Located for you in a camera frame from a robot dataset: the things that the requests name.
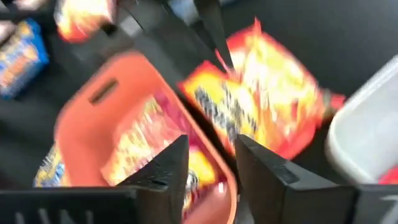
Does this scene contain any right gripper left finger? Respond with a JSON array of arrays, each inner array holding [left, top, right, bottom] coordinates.
[[0, 134, 190, 224]]

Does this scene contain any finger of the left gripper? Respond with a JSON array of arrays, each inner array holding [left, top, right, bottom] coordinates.
[[194, 0, 234, 70]]

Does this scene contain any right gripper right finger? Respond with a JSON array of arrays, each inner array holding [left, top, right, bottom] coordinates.
[[234, 134, 398, 224]]

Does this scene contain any pink Maruchan ramen packet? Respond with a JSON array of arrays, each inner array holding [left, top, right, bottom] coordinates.
[[101, 90, 220, 215]]

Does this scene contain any orange Maruchan ramen packet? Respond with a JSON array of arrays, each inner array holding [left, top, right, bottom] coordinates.
[[53, 0, 118, 44], [377, 166, 398, 187], [177, 17, 346, 161]]

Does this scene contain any orange plastic bin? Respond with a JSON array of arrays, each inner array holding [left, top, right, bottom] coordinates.
[[53, 51, 239, 224]]

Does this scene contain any blue Maruchan ramen packet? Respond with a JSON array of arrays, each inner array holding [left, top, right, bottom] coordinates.
[[0, 18, 50, 101], [32, 144, 74, 188]]

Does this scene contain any black table mat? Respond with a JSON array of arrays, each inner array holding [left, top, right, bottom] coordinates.
[[0, 0, 398, 224]]

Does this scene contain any white plastic bin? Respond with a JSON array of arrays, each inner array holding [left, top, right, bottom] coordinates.
[[325, 54, 398, 186]]

